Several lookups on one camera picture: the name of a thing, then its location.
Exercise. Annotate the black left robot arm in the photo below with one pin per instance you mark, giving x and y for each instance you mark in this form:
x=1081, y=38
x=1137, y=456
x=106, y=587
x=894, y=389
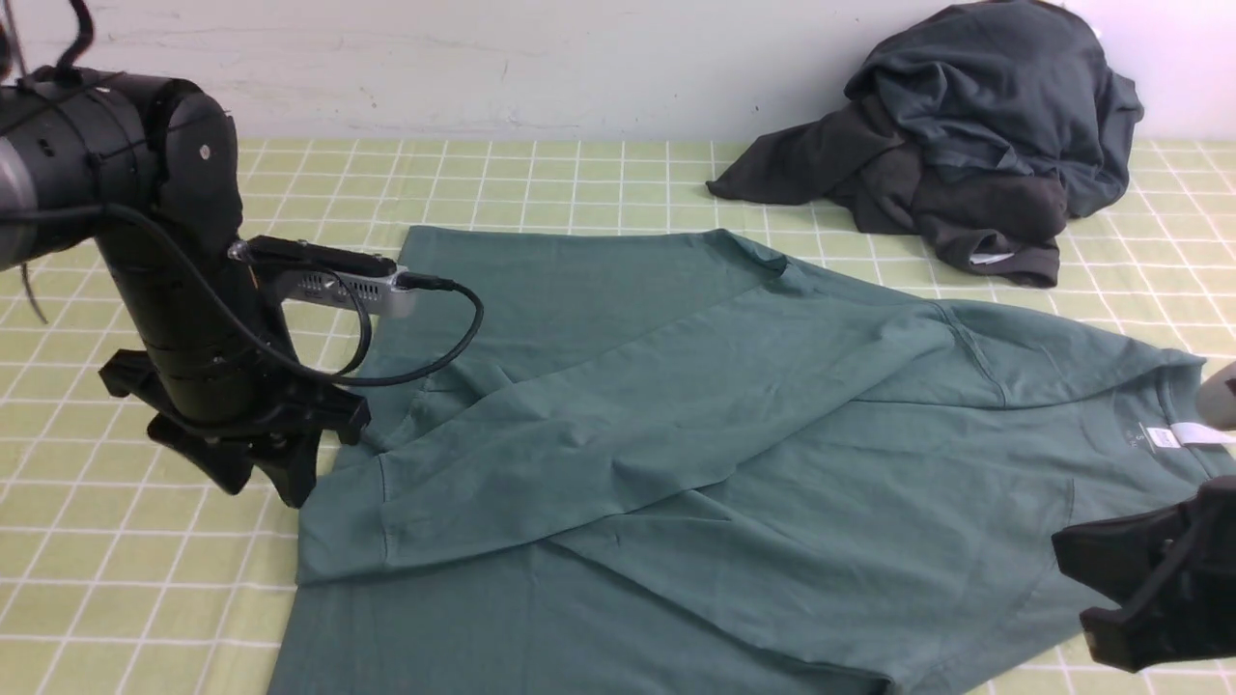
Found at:
x=147, y=168

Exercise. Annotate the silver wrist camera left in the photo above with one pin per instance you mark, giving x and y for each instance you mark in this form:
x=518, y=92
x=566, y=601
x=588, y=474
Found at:
x=321, y=275

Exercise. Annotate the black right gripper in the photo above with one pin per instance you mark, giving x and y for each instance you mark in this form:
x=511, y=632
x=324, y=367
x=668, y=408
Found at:
x=1183, y=554

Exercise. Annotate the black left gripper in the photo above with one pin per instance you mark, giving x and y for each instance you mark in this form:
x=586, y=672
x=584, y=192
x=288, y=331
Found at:
x=228, y=414

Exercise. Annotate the green long-sleeve top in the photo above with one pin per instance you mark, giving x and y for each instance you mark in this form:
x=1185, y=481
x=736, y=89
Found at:
x=687, y=464

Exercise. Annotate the dark grey crumpled garment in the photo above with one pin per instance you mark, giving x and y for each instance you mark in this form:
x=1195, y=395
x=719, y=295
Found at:
x=983, y=129

